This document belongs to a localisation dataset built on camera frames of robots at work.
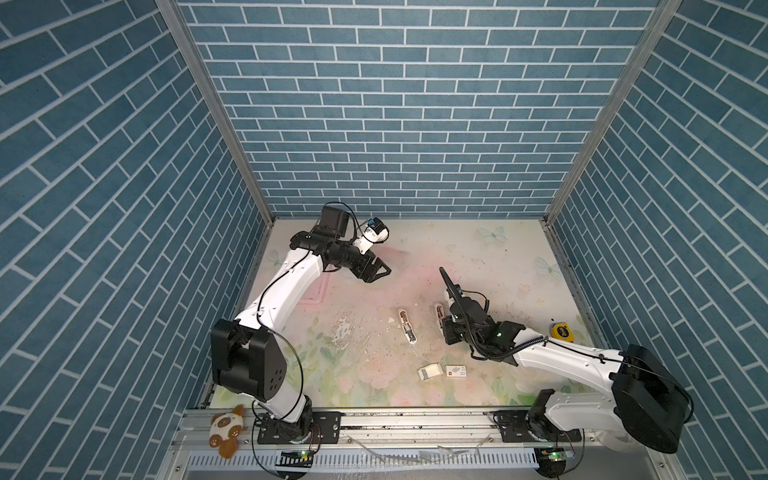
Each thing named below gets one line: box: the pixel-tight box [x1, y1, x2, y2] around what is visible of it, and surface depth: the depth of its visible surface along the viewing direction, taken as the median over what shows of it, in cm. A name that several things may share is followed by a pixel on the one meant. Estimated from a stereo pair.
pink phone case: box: [298, 272, 329, 308], surface depth 97 cm
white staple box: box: [445, 365, 468, 378], surface depth 84 cm
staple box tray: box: [417, 362, 443, 380], surface depth 84 cm
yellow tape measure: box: [550, 322, 575, 343], surface depth 91 cm
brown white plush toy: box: [209, 404, 244, 459], surface depth 72 cm
